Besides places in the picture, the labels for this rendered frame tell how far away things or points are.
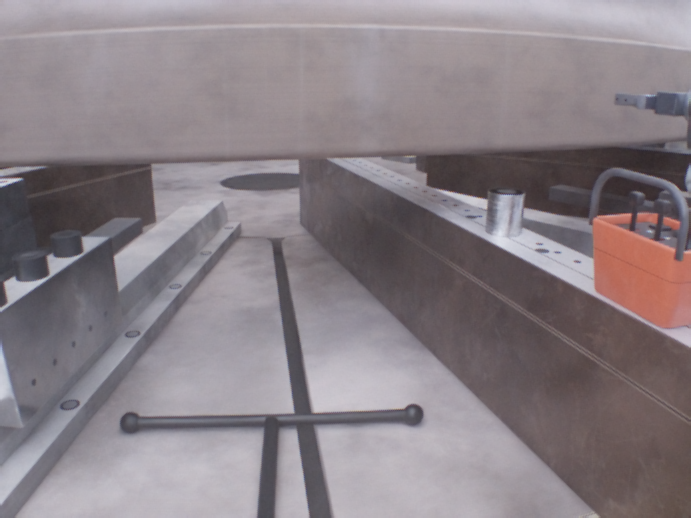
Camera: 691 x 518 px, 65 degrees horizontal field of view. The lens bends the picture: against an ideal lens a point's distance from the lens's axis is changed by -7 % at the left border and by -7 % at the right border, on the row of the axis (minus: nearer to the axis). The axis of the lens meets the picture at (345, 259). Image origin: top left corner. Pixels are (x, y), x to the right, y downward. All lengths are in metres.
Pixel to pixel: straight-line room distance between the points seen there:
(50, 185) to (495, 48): 1.81
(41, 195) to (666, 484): 2.25
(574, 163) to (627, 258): 2.17
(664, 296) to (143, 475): 0.95
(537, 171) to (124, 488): 2.52
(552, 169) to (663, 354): 2.26
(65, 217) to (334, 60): 1.64
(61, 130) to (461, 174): 2.33
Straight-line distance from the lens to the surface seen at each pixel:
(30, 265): 1.15
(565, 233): 2.31
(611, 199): 2.25
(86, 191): 2.63
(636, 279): 0.93
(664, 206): 0.94
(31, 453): 1.24
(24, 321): 1.10
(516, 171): 3.13
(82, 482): 1.21
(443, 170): 3.22
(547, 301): 1.10
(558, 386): 1.12
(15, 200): 1.28
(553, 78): 1.42
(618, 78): 1.59
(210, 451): 1.22
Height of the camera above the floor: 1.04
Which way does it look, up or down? 19 degrees down
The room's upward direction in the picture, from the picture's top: straight up
